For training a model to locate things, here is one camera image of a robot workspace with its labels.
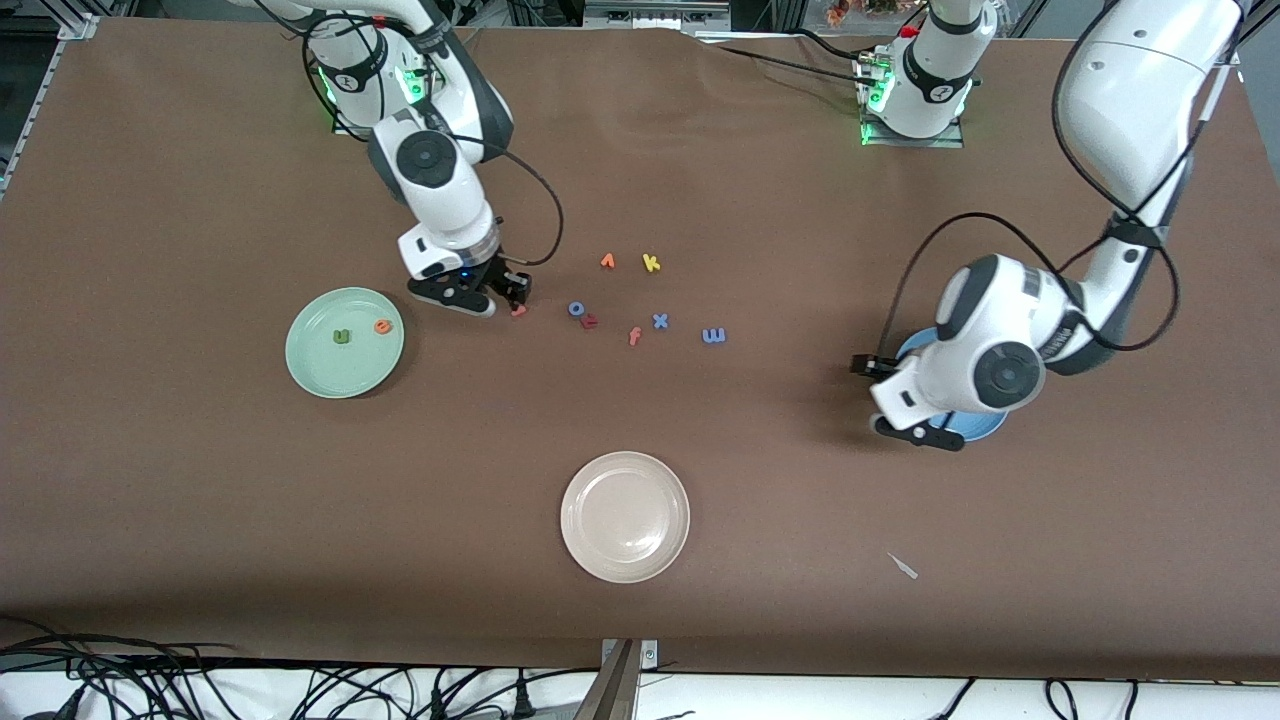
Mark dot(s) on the aluminium profile bar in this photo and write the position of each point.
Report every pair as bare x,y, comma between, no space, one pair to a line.
612,695

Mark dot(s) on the beige round plate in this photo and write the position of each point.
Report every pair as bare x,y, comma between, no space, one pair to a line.
625,517

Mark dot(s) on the small metal bracket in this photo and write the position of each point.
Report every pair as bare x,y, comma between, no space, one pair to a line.
650,655

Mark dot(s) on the green round plate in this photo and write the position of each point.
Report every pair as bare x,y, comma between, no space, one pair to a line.
345,365

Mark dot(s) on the grey metal background rack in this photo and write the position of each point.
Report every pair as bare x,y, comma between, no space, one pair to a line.
650,12

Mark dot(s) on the small white tape scrap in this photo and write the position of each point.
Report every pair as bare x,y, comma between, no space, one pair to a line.
905,568

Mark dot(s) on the blue round plate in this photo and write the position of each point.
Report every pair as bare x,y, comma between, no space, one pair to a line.
975,428

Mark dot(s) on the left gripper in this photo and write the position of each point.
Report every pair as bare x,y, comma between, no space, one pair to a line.
864,366

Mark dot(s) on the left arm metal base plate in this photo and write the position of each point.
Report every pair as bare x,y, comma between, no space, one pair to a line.
910,143

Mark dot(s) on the orange artificial flowers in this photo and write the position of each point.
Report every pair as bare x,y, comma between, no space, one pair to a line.
840,12

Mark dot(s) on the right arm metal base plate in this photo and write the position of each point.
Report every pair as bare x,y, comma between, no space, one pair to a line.
350,130

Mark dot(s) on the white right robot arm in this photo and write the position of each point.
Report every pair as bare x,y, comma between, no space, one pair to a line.
430,160

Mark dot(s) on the aluminium table frame rail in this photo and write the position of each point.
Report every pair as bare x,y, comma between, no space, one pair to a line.
80,22

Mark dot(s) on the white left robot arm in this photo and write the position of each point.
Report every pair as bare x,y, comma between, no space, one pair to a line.
1130,100

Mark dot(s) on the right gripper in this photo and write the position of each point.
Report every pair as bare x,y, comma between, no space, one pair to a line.
497,270

